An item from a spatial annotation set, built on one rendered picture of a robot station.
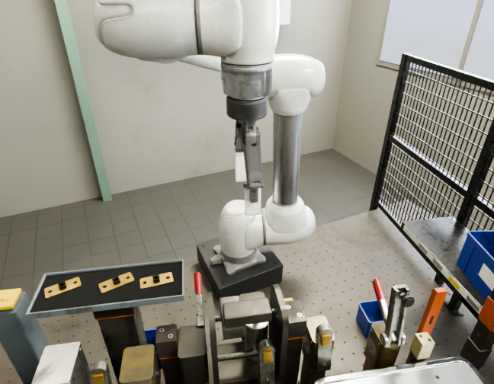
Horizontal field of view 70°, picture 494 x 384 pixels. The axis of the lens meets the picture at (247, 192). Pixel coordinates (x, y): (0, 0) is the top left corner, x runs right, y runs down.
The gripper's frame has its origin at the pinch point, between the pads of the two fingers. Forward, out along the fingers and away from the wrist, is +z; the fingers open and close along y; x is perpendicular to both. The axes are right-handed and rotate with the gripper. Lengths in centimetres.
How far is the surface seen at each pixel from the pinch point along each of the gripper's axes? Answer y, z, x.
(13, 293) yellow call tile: -10, 30, -58
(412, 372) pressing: 17, 46, 39
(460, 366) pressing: 17, 46, 52
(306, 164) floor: -296, 146, 118
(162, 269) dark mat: -12.8, 30.1, -21.3
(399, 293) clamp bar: 9.4, 25.8, 35.1
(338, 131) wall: -327, 120, 167
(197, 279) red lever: -8.5, 31.1, -12.0
